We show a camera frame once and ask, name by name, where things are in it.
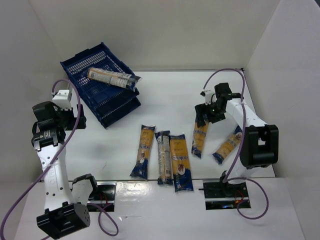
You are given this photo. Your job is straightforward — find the grasped blue yellow spaghetti bag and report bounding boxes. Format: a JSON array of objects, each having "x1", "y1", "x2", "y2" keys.
[{"x1": 191, "y1": 115, "x2": 209, "y2": 159}]

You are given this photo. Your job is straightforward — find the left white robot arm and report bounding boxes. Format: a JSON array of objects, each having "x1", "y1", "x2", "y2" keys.
[{"x1": 31, "y1": 101, "x2": 98, "y2": 240}]

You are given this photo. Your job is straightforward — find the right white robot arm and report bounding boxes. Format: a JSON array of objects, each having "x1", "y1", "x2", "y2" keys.
[{"x1": 192, "y1": 83, "x2": 279, "y2": 199}]

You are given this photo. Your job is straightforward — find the pasta bag in tray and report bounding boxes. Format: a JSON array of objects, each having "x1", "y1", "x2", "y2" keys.
[{"x1": 86, "y1": 67, "x2": 142, "y2": 92}]

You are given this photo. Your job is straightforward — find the blue stacked plastic trays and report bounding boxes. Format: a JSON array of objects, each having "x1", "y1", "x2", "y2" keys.
[{"x1": 60, "y1": 42, "x2": 141, "y2": 128}]

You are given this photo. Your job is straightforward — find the far right spaghetti bag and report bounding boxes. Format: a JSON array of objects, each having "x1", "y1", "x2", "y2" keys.
[{"x1": 212, "y1": 125, "x2": 242, "y2": 165}]

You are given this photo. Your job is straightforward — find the wide yellow spaghetti bag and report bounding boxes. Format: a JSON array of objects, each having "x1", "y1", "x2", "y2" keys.
[{"x1": 169, "y1": 134, "x2": 194, "y2": 193}]

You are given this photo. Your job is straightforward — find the left spaghetti bag on table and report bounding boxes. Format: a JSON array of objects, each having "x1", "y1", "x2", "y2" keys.
[{"x1": 130, "y1": 124, "x2": 156, "y2": 180}]

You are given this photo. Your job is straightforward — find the middle dark spaghetti bag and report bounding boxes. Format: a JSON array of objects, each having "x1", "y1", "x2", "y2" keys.
[{"x1": 155, "y1": 130, "x2": 173, "y2": 186}]

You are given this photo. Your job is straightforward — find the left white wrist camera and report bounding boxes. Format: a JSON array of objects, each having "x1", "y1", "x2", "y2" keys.
[{"x1": 52, "y1": 89, "x2": 72, "y2": 111}]

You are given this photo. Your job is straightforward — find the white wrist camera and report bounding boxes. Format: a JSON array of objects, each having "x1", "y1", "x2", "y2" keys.
[
  {"x1": 200, "y1": 89, "x2": 215, "y2": 106},
  {"x1": 52, "y1": 89, "x2": 72, "y2": 111}
]

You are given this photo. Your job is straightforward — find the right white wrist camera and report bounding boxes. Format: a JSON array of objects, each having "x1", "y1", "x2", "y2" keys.
[{"x1": 200, "y1": 89, "x2": 215, "y2": 106}]

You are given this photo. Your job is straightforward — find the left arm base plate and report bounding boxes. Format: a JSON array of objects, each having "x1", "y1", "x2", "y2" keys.
[{"x1": 87, "y1": 181, "x2": 117, "y2": 212}]

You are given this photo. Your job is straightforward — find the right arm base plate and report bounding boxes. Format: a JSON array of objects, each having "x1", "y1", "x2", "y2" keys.
[{"x1": 198, "y1": 179, "x2": 251, "y2": 210}]

